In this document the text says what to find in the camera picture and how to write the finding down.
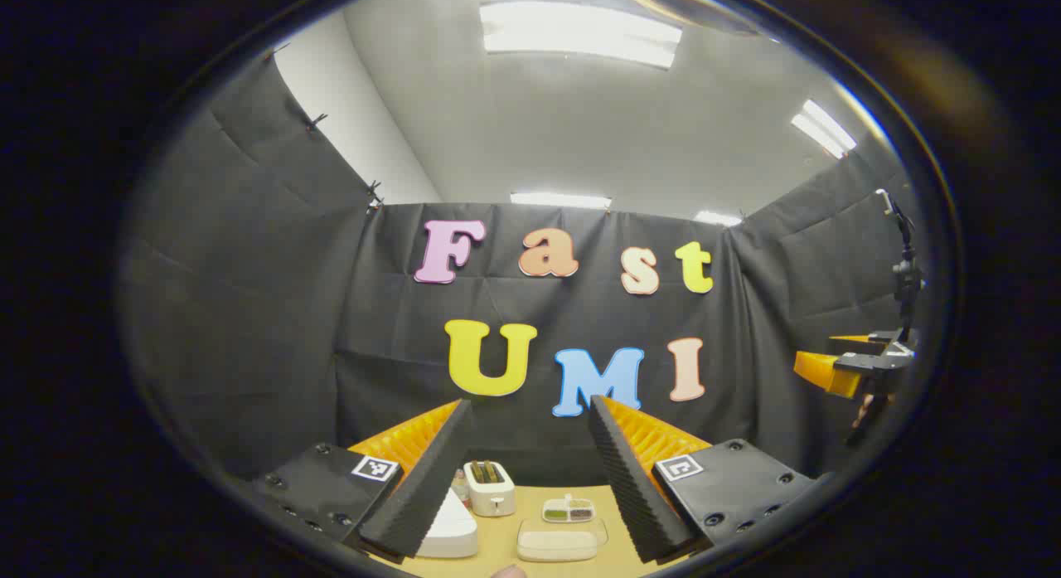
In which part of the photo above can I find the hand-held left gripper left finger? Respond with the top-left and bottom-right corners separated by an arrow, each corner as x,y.
249,398 -> 475,562

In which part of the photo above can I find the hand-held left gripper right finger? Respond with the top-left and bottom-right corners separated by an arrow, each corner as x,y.
587,394 -> 821,565

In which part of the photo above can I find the white rice cooker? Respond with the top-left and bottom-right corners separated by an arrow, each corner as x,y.
414,487 -> 480,560

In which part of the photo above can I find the white chopstick holder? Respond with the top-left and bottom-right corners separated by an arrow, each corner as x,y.
464,460 -> 516,517

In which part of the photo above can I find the white container of rice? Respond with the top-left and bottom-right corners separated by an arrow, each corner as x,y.
516,518 -> 610,564

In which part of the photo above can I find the divided condiment dish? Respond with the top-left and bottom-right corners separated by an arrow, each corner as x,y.
541,493 -> 598,525

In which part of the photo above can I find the black backdrop cloth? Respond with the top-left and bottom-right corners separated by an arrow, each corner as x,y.
120,51 -> 925,488

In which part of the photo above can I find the large ceiling light panel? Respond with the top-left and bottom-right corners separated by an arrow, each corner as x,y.
479,1 -> 684,70

